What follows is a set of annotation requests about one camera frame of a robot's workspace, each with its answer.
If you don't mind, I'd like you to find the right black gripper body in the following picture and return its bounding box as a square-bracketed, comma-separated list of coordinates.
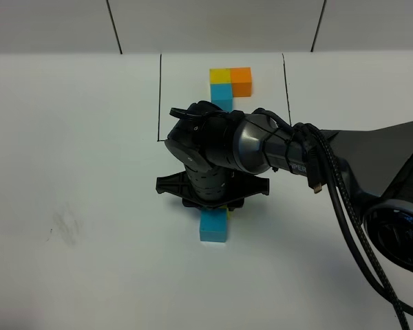
[156, 168, 270, 210]

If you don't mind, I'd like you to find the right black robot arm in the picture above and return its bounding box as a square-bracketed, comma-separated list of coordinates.
[156, 101, 413, 273]

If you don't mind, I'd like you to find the blue template cube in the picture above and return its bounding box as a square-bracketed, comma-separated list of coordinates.
[210, 83, 233, 112]

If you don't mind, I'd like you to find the yellow template cube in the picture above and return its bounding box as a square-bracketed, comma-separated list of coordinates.
[209, 68, 231, 85]

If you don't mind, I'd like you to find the orange template cube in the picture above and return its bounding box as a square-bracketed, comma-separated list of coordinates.
[230, 67, 253, 98]

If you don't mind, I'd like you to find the right black camera cable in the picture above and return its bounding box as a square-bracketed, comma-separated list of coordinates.
[169, 107, 413, 330]

